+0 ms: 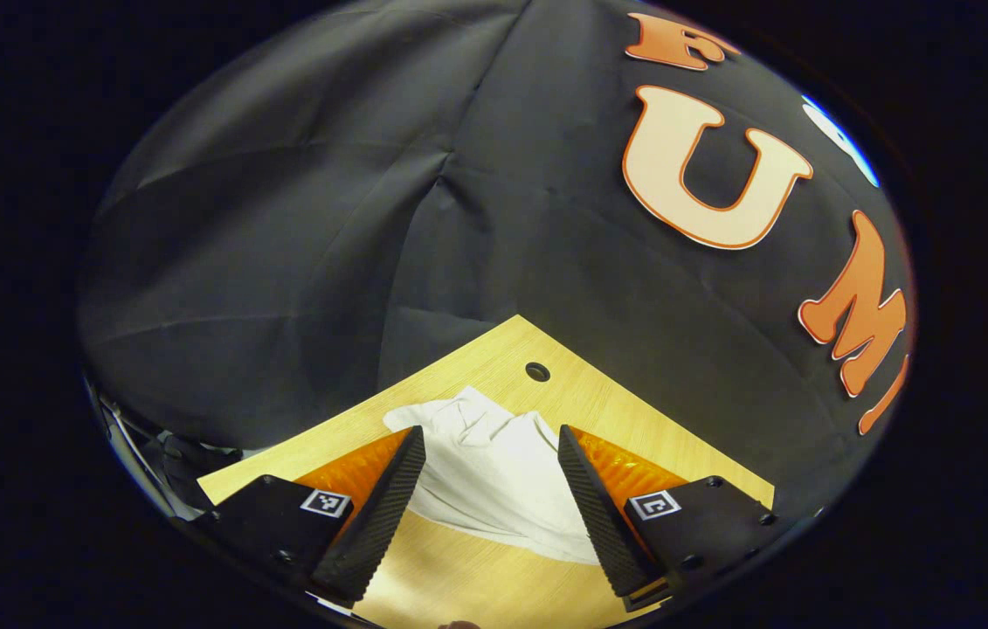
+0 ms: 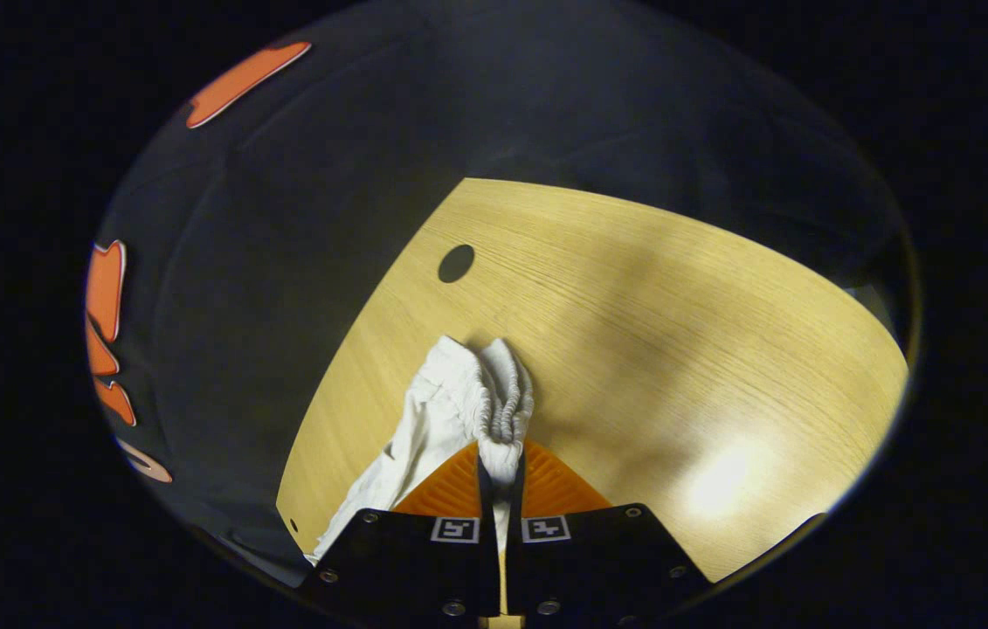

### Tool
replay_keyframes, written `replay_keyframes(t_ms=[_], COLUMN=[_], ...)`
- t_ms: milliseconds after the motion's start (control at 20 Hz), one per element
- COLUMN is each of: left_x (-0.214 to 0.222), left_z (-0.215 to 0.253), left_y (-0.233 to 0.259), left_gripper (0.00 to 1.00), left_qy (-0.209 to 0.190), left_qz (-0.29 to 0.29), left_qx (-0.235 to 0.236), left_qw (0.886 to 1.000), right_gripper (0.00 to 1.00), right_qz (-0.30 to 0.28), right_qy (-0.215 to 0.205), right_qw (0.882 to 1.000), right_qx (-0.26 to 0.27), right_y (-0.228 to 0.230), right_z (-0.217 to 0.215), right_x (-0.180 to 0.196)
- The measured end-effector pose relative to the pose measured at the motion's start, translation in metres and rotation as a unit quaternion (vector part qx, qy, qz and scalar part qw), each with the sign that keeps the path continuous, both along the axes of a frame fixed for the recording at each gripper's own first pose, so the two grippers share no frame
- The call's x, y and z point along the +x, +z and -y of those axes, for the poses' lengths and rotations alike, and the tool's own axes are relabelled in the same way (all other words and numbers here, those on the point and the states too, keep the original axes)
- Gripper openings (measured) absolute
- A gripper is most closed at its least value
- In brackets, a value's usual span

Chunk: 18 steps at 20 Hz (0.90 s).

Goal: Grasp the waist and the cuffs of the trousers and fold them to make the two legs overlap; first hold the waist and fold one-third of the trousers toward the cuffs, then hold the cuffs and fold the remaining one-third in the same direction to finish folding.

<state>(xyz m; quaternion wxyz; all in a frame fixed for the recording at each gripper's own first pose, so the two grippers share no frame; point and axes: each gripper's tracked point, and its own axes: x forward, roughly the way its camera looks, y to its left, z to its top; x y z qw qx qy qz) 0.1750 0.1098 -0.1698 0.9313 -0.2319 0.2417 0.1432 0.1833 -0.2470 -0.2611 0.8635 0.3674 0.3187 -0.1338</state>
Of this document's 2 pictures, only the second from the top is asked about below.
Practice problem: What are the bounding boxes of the black backdrop cloth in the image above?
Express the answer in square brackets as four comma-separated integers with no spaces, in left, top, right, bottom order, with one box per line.
[87,7,915,586]

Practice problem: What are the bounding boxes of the white jeans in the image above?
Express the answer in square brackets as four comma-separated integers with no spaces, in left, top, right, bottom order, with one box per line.
[306,336,536,565]

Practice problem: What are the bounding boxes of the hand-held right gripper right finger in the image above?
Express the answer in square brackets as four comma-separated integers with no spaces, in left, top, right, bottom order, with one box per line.
[504,439,713,625]

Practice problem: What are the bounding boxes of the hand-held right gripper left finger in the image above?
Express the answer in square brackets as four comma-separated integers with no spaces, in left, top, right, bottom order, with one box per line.
[301,439,501,623]

